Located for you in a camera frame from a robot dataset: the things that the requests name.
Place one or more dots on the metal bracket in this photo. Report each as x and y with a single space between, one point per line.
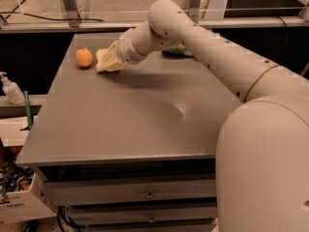
72 14
193 10

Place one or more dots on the right metal bracket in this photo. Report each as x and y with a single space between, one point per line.
193 10

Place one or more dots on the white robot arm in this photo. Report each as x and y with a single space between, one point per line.
262 152

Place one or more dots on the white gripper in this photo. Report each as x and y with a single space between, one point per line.
126 50

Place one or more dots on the drawer handle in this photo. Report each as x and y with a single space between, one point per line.
150 195
151 219

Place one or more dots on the yellow wavy sponge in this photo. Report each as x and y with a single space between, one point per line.
104 60

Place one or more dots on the grey drawer cabinet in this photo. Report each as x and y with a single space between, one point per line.
102 140

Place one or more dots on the green snack bag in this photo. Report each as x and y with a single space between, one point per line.
179 49

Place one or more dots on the white cardboard box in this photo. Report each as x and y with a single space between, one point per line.
27 204

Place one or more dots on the white pump bottle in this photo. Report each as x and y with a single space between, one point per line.
12 90

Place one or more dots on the green stick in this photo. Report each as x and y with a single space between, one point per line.
28 110

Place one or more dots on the left metal bracket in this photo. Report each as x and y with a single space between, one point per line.
72 14

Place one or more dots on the top drawer handle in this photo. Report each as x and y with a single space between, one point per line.
150 195

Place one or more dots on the orange fruit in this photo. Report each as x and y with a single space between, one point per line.
84 57

